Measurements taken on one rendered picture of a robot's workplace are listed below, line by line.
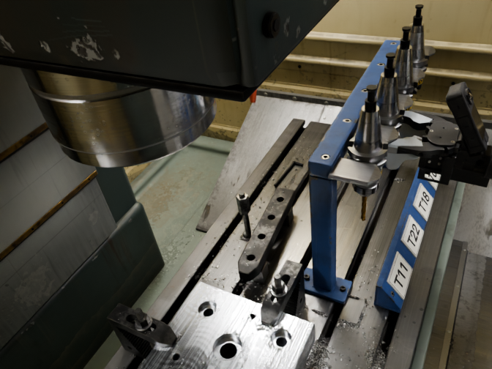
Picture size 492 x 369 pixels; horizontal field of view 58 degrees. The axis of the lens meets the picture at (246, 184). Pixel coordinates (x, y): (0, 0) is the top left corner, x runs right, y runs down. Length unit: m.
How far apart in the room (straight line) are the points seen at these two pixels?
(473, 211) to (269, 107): 0.75
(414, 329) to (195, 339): 0.39
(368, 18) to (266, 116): 0.47
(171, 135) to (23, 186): 0.59
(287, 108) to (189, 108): 1.22
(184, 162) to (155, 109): 1.49
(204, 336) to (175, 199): 0.95
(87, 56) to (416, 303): 0.79
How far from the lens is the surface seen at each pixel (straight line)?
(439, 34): 1.39
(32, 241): 0.99
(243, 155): 1.54
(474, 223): 1.36
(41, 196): 0.97
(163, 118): 0.37
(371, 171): 0.69
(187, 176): 1.77
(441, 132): 0.82
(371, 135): 0.70
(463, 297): 1.18
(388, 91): 0.78
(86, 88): 0.36
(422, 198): 1.07
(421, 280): 0.97
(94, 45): 0.24
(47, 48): 0.27
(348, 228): 1.04
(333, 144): 0.73
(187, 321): 0.81
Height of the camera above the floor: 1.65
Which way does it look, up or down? 40 degrees down
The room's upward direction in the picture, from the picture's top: 9 degrees counter-clockwise
